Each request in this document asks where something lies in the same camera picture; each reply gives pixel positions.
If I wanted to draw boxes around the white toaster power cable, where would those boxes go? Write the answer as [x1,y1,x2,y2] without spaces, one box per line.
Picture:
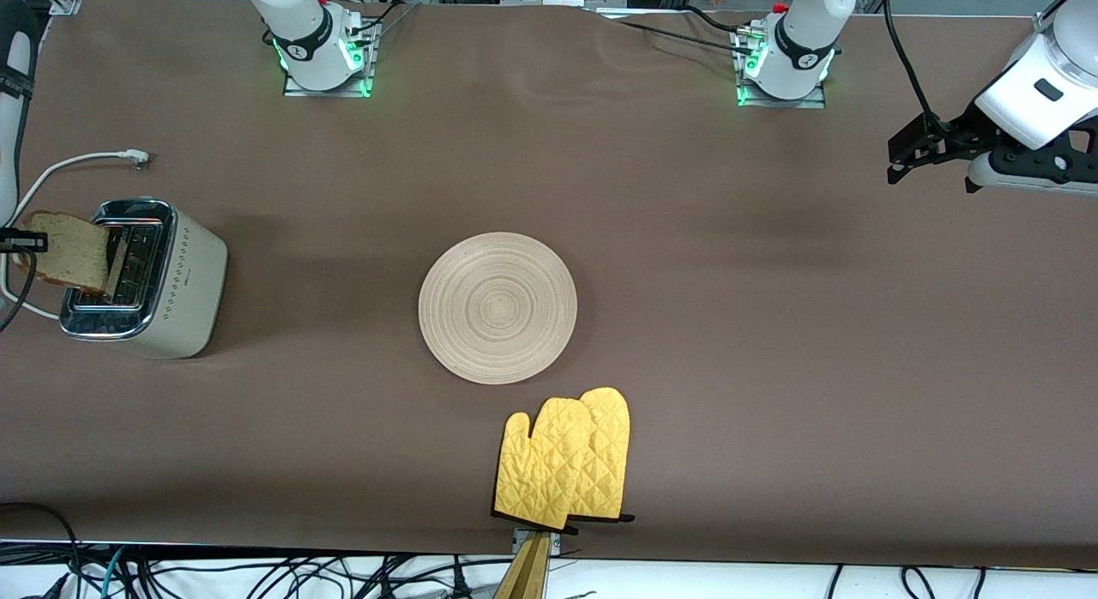
[13,149,152,321]

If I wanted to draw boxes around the cream and chrome toaster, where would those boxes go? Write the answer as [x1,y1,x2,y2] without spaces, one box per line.
[58,197,229,360]

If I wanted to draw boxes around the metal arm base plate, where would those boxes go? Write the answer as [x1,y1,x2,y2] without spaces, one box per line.
[283,20,380,99]
[736,26,830,110]

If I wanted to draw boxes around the small metal bracket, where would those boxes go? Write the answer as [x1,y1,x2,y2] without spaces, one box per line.
[512,527,564,557]

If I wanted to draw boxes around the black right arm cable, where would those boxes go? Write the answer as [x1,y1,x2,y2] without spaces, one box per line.
[0,251,40,332]

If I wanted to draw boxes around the teal floor cable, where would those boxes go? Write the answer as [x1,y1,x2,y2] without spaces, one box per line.
[99,546,130,599]

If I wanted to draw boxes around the black looped floor cable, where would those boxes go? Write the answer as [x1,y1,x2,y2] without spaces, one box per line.
[0,500,84,599]

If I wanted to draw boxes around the round pale wooden plate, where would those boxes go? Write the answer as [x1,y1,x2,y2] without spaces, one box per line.
[418,232,578,386]

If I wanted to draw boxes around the slice of brown bread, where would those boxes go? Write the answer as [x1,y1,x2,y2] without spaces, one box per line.
[17,210,112,293]

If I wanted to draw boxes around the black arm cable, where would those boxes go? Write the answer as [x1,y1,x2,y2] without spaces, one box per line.
[0,251,40,332]
[883,0,946,135]

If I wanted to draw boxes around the yellow quilted oven mitt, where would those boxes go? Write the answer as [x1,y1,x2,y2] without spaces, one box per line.
[566,386,636,524]
[492,397,595,531]

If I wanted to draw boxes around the tangled black floor cables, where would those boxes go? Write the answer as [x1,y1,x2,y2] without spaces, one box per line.
[129,552,516,599]

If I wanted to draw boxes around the black cable on tabletop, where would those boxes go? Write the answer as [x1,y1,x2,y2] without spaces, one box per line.
[613,5,766,57]

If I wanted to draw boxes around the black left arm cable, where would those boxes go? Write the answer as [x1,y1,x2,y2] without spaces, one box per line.
[883,0,946,135]

